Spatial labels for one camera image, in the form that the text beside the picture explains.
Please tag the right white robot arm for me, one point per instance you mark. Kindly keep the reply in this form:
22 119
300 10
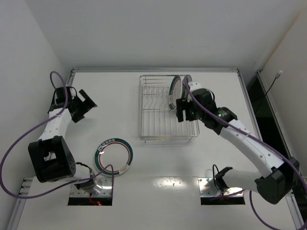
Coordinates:
276 176

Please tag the white plate grey rim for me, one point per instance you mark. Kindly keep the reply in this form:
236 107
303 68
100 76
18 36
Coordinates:
188 77

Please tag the metal base plate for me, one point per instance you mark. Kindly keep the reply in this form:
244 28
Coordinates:
208 189
100 188

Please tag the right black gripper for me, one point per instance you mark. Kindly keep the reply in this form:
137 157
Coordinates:
186 110

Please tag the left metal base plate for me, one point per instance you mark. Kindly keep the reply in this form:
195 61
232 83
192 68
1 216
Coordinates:
100 188

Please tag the wire dish rack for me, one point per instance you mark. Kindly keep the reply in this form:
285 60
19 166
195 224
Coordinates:
156 122

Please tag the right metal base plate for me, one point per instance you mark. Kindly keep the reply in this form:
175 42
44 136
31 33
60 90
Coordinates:
208 189

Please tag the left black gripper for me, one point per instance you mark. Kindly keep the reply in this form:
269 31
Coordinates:
78 108

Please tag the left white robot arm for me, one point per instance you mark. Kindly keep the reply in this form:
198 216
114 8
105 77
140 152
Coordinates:
50 155

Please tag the green red rim plate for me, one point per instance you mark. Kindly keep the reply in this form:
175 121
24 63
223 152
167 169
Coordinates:
113 157
175 92

